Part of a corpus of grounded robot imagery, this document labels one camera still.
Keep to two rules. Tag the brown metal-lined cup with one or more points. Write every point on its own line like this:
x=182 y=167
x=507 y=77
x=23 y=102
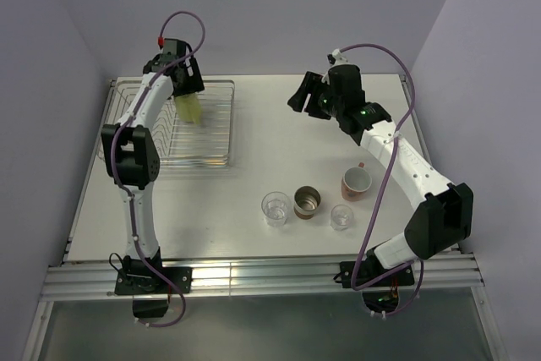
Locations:
x=306 y=202

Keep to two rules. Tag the clear wire dish rack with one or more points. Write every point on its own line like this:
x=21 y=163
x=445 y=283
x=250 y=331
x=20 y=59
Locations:
x=182 y=146

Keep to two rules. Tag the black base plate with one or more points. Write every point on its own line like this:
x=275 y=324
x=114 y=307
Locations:
x=368 y=271
x=177 y=280

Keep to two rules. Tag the pink patterned ceramic mug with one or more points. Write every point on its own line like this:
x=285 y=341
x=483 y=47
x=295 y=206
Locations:
x=355 y=182

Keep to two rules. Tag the pale yellow plastic mug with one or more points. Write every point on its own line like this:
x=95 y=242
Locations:
x=188 y=108

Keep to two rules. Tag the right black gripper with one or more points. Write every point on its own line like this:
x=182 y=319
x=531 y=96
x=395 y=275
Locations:
x=312 y=84

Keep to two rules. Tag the small clear plastic glass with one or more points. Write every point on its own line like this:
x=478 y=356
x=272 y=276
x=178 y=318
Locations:
x=342 y=217

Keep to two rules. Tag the large clear plastic tumbler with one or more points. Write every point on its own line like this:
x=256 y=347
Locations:
x=276 y=208

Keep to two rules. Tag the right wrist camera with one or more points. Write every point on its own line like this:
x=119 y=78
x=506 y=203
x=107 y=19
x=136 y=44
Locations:
x=336 y=58

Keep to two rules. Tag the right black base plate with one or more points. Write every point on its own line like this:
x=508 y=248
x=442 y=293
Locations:
x=368 y=271

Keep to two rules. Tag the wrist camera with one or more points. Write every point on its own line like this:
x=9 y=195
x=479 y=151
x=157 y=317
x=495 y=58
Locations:
x=336 y=58
x=173 y=47

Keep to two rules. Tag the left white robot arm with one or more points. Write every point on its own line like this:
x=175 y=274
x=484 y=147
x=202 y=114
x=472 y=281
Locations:
x=133 y=162

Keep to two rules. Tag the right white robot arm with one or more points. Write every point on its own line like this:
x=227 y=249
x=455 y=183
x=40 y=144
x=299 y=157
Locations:
x=443 y=211

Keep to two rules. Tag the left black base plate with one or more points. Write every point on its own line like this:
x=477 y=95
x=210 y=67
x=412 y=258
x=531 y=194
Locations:
x=177 y=280

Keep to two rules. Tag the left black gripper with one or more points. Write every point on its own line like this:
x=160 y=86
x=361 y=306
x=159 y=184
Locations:
x=193 y=82

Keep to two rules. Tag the aluminium rail frame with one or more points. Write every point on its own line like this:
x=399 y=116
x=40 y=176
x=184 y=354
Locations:
x=210 y=219

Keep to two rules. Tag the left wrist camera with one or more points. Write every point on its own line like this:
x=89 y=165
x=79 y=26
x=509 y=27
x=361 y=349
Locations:
x=173 y=47

